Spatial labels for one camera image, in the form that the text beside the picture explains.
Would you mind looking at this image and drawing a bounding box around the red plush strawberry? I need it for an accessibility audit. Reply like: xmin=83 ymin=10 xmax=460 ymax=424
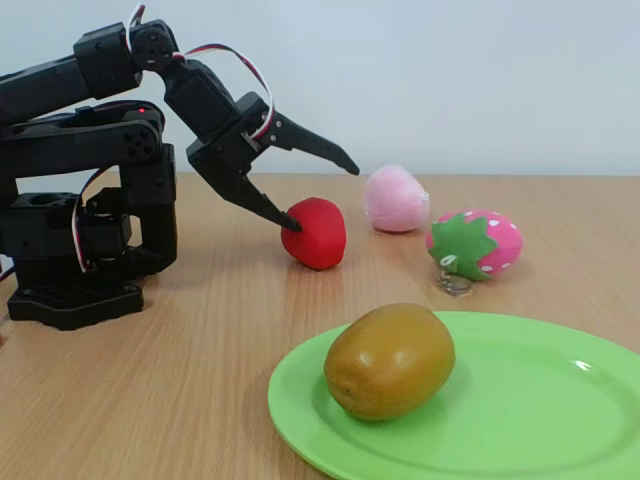
xmin=280 ymin=197 xmax=347 ymax=271

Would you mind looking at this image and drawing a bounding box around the pale pink plush strawberry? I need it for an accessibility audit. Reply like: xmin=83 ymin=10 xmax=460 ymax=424
xmin=363 ymin=164 xmax=431 ymax=233

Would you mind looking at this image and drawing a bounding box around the pink white-dotted plush strawberry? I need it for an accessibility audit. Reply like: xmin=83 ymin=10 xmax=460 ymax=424
xmin=425 ymin=209 xmax=525 ymax=282

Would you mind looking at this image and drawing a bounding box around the green oval plate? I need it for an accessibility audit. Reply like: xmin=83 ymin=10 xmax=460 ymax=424
xmin=267 ymin=310 xmax=640 ymax=480

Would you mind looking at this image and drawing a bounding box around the metal keyring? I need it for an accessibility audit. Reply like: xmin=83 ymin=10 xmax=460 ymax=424
xmin=434 ymin=254 xmax=474 ymax=297

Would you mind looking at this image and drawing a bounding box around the brown kiwi fruit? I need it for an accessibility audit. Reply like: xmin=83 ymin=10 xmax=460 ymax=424
xmin=323 ymin=302 xmax=456 ymax=422

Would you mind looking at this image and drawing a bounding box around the white red servo cable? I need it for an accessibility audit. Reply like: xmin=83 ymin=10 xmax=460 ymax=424
xmin=125 ymin=3 xmax=277 ymax=142

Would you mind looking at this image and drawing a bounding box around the white red base cable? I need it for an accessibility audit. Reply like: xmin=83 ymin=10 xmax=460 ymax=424
xmin=71 ymin=167 xmax=110 ymax=275

